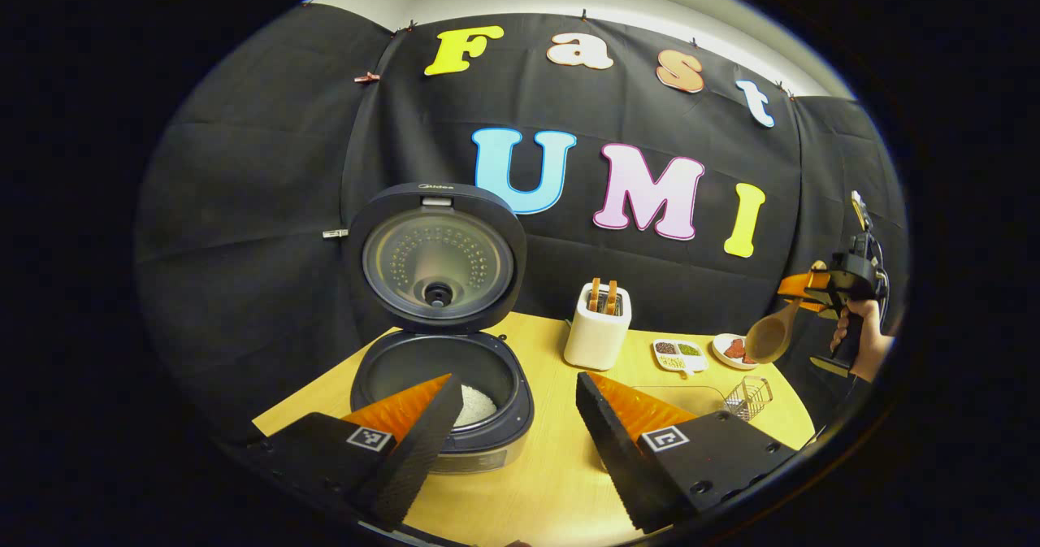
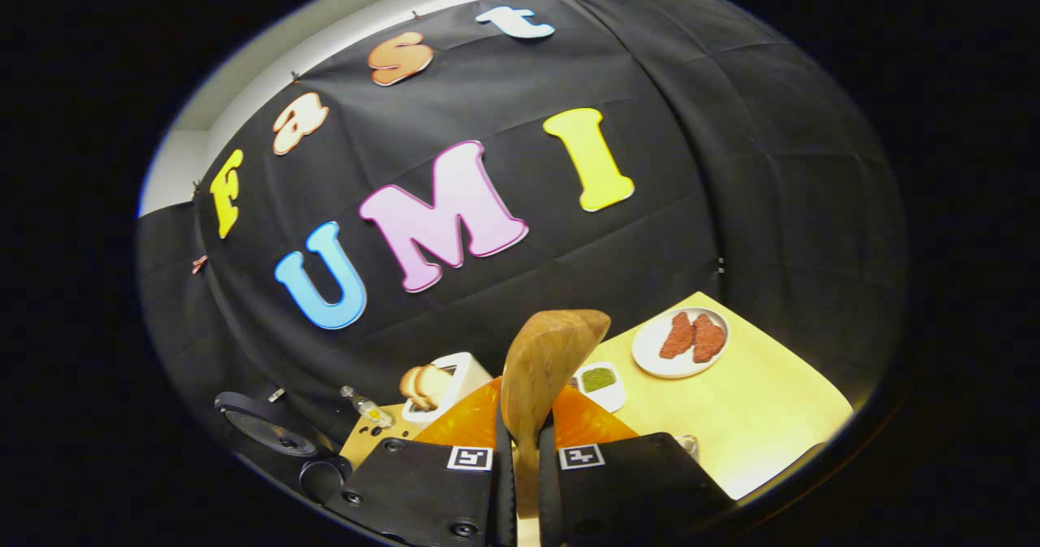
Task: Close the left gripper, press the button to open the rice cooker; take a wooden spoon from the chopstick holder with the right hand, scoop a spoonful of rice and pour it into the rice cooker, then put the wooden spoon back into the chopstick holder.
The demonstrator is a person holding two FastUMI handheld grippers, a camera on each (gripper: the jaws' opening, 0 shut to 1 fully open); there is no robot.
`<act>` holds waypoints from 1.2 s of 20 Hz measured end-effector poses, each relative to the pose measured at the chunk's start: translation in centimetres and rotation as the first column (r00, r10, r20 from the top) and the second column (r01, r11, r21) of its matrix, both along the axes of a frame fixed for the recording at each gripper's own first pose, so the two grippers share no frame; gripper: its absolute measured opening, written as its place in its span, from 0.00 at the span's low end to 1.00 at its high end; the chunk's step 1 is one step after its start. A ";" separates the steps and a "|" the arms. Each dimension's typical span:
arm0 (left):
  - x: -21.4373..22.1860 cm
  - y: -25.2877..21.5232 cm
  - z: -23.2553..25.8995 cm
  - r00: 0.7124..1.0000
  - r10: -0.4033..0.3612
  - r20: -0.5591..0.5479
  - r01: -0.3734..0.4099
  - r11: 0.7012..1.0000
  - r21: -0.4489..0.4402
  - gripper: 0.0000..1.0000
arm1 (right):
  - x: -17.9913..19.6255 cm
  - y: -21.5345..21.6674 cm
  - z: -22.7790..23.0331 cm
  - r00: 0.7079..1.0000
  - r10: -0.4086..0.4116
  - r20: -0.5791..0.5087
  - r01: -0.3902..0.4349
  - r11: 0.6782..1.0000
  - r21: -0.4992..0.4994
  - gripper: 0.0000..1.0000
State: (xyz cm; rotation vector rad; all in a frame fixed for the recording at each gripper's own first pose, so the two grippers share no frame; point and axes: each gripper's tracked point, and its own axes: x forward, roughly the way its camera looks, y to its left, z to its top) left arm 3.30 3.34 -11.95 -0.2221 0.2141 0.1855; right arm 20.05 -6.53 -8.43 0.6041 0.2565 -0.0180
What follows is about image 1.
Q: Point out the pink clip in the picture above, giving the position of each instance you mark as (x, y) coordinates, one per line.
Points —
(367, 77)

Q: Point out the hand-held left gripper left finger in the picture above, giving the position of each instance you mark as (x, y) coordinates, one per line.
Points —
(414, 458)

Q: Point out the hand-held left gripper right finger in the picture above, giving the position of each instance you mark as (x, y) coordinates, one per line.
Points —
(617, 458)

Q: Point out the silver clip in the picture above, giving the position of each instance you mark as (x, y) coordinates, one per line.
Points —
(335, 233)

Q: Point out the black rice cooker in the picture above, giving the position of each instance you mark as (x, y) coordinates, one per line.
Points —
(439, 262)

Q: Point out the white divided grain dish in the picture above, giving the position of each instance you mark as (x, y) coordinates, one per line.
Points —
(679, 356)

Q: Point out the white toaster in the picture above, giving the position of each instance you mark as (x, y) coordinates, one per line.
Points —
(595, 344)

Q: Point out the white plate with red food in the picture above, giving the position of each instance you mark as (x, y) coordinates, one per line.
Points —
(731, 352)

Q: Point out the wooden spoon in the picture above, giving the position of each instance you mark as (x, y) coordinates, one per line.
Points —
(768, 337)

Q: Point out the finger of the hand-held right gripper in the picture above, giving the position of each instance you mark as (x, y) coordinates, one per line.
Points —
(821, 303)
(804, 283)

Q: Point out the white rice heap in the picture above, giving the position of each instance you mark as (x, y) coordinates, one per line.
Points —
(479, 407)

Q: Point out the black backdrop cloth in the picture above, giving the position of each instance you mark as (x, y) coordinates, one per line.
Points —
(244, 222)

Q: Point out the toast slice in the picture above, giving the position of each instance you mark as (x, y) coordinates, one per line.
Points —
(594, 295)
(611, 297)

